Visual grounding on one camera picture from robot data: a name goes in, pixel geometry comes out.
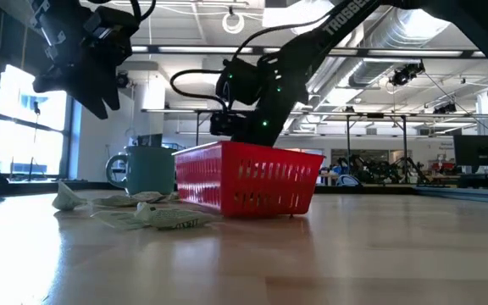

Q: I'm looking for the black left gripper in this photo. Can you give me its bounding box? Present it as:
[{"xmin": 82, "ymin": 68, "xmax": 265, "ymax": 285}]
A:
[{"xmin": 31, "ymin": 5, "xmax": 141, "ymax": 120}]

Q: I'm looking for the red plastic slotted basket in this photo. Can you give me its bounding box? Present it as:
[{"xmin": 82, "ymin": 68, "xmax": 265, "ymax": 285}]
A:
[{"xmin": 173, "ymin": 141, "xmax": 326, "ymax": 219}]

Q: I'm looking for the black rig beam with lights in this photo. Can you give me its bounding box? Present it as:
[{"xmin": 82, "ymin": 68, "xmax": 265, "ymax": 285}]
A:
[{"xmin": 131, "ymin": 44, "xmax": 486, "ymax": 59}]

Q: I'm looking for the white and blue bag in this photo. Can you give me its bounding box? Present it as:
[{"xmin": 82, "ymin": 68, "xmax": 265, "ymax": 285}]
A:
[{"xmin": 335, "ymin": 173, "xmax": 362, "ymax": 188}]

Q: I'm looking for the teal enamel mug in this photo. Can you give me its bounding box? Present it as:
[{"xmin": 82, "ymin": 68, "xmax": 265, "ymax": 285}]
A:
[{"xmin": 105, "ymin": 145, "xmax": 177, "ymax": 196}]

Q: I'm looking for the black computer monitor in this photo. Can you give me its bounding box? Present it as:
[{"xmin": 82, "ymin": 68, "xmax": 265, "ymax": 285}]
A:
[{"xmin": 453, "ymin": 134, "xmax": 488, "ymax": 173}]

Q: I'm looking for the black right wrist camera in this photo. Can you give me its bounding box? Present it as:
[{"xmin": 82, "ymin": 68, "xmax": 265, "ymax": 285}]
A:
[{"xmin": 208, "ymin": 110, "xmax": 246, "ymax": 137}]

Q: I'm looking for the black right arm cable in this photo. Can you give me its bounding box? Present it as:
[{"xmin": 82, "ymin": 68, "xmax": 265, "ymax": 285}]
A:
[{"xmin": 169, "ymin": 69, "xmax": 239, "ymax": 114}]

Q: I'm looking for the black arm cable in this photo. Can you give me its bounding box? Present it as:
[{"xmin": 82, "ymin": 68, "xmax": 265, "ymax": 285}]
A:
[
  {"xmin": 169, "ymin": 69, "xmax": 239, "ymax": 114},
  {"xmin": 128, "ymin": 0, "xmax": 158, "ymax": 23}
]

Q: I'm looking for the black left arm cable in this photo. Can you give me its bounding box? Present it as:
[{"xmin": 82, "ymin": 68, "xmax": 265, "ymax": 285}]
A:
[{"xmin": 128, "ymin": 0, "xmax": 158, "ymax": 23}]

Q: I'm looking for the white coiled cable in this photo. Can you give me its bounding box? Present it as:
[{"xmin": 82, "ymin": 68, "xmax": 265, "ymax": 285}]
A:
[{"xmin": 221, "ymin": 10, "xmax": 247, "ymax": 36}]

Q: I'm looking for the black rig-mounted camera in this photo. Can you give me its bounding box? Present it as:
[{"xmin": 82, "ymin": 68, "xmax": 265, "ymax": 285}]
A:
[{"xmin": 389, "ymin": 61, "xmax": 426, "ymax": 87}]

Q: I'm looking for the silver ventilation duct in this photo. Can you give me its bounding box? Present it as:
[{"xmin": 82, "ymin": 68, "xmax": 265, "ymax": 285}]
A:
[{"xmin": 345, "ymin": 7, "xmax": 452, "ymax": 88}]

